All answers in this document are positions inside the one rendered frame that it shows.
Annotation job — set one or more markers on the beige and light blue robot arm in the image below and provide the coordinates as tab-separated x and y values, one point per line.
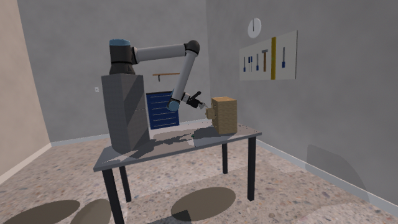
123	56

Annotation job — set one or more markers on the wooden chest of drawers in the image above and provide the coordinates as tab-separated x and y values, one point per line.
227	115

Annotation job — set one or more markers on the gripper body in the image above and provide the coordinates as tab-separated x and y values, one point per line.
192	103

